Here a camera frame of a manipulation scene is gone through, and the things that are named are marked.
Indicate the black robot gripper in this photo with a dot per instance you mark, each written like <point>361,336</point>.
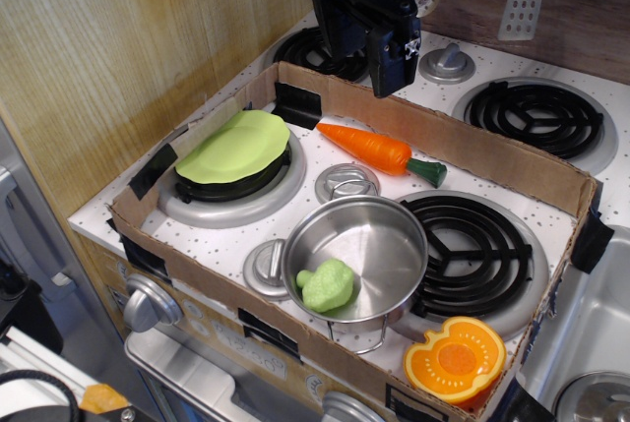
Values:
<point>388,29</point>

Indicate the green toy broccoli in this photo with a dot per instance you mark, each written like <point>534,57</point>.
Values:
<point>327,288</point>

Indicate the rear left black burner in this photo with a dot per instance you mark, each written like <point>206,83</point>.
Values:
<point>306,48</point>

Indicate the black burner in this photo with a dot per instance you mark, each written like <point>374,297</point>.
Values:
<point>189,191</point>
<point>547,117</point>
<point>306,48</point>
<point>478,261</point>

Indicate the silver rear stove knob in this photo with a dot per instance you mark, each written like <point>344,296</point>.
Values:
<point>449,65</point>

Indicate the silver stove knob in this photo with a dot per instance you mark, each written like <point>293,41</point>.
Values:
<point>449,65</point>
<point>346,180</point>
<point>262,270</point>

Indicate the orange toy carrot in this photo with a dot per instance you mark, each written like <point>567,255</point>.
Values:
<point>386,154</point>

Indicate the silver centre stove knob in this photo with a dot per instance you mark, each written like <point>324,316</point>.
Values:
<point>346,180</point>

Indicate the hanging steel slotted spatula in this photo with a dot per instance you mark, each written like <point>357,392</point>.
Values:
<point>519,20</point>

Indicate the rear right black burner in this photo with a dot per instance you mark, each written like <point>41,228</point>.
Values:
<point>547,117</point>

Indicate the small steel pot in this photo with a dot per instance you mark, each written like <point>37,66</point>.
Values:
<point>384,245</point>

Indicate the front left black burner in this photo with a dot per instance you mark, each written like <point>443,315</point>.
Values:
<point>189,191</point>

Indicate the front right black burner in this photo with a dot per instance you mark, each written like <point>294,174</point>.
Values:
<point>478,261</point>

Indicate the silver front stove knob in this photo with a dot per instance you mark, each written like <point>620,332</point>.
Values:
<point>262,270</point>

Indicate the orange toy fruit half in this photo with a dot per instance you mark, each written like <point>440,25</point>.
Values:
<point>457,363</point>

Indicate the silver oven knob left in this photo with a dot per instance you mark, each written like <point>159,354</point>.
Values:
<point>149,305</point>

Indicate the silver oven knob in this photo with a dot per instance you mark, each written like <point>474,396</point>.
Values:
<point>341,407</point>
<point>149,305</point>

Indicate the steel sink basin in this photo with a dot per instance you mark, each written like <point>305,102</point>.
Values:
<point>587,331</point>

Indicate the silver oven knob right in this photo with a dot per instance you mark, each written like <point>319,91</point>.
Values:
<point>341,407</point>

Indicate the steel pot lid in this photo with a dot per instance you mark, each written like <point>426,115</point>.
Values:
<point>600,396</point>

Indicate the silver oven door handle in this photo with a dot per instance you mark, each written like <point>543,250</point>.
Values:
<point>193,382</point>

